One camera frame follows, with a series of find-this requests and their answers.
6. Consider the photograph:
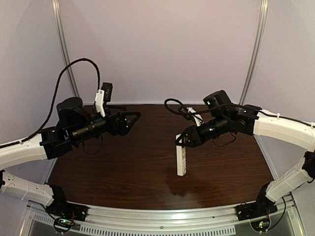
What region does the white remote control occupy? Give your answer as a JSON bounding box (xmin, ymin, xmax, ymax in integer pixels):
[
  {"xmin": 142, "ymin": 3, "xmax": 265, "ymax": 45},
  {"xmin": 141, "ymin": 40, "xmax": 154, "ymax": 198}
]
[{"xmin": 176, "ymin": 145, "xmax": 187, "ymax": 177}]

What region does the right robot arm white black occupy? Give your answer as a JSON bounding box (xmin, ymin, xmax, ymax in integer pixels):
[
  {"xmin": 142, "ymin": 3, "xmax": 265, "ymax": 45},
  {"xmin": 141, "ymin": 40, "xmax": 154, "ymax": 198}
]
[{"xmin": 175, "ymin": 90, "xmax": 315, "ymax": 207}]

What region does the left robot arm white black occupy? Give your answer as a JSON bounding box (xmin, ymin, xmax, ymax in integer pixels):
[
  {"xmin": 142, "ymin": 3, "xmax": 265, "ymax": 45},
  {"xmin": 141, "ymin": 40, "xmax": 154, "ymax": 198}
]
[{"xmin": 0, "ymin": 97, "xmax": 141, "ymax": 216}]

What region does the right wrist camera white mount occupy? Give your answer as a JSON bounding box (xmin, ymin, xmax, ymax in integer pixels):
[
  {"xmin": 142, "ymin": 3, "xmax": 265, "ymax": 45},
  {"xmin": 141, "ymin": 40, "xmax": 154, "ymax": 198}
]
[{"xmin": 178, "ymin": 105, "xmax": 204, "ymax": 126}]

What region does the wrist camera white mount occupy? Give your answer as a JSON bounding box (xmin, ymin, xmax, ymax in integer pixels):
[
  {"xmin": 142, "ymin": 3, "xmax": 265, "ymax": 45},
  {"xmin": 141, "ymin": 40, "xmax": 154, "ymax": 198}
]
[
  {"xmin": 94, "ymin": 82, "xmax": 113, "ymax": 117},
  {"xmin": 178, "ymin": 105, "xmax": 204, "ymax": 126}
]

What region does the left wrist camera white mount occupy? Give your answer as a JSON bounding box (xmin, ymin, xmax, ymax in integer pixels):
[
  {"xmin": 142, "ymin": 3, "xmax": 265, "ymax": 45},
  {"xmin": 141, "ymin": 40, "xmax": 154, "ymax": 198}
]
[{"xmin": 94, "ymin": 82, "xmax": 113, "ymax": 117}]

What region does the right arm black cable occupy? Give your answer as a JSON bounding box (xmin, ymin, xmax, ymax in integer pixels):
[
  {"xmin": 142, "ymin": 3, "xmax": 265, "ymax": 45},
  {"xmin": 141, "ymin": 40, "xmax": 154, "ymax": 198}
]
[{"xmin": 164, "ymin": 98, "xmax": 315, "ymax": 128}]

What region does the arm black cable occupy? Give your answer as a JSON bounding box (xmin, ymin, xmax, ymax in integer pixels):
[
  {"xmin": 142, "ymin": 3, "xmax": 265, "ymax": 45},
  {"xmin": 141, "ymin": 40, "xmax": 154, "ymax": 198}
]
[
  {"xmin": 0, "ymin": 58, "xmax": 102, "ymax": 148},
  {"xmin": 164, "ymin": 98, "xmax": 315, "ymax": 128}
]

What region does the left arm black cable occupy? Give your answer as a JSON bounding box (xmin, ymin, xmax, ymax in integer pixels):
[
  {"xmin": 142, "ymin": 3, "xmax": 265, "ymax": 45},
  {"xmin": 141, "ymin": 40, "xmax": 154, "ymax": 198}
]
[{"xmin": 0, "ymin": 58, "xmax": 102, "ymax": 148}]

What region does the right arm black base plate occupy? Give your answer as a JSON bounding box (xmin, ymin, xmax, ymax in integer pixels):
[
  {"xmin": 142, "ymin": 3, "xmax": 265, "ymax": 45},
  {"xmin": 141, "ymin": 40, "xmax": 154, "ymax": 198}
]
[{"xmin": 235, "ymin": 202, "xmax": 278, "ymax": 221}]

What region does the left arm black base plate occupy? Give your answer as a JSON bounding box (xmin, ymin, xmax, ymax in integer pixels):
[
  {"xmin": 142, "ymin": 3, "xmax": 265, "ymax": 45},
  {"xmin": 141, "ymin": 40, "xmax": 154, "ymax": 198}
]
[{"xmin": 46, "ymin": 201, "xmax": 88, "ymax": 222}]

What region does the left aluminium frame post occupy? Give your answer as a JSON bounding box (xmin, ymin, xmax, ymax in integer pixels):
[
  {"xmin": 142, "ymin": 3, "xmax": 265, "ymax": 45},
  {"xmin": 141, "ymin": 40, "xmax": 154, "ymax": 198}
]
[{"xmin": 52, "ymin": 0, "xmax": 79, "ymax": 97}]

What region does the aluminium frame post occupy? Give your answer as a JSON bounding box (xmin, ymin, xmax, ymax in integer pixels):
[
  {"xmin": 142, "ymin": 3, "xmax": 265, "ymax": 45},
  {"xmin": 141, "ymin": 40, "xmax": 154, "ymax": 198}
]
[
  {"xmin": 52, "ymin": 0, "xmax": 79, "ymax": 97},
  {"xmin": 239, "ymin": 0, "xmax": 269, "ymax": 105}
]

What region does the front aluminium rail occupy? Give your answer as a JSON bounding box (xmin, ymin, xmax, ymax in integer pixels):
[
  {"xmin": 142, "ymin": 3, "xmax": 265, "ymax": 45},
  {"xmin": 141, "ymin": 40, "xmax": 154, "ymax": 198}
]
[{"xmin": 24, "ymin": 194, "xmax": 306, "ymax": 236}]

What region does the right aluminium frame post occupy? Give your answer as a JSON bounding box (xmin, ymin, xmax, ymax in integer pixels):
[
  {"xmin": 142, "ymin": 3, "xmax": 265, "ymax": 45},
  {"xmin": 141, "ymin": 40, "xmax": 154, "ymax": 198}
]
[{"xmin": 239, "ymin": 0, "xmax": 269, "ymax": 105}]

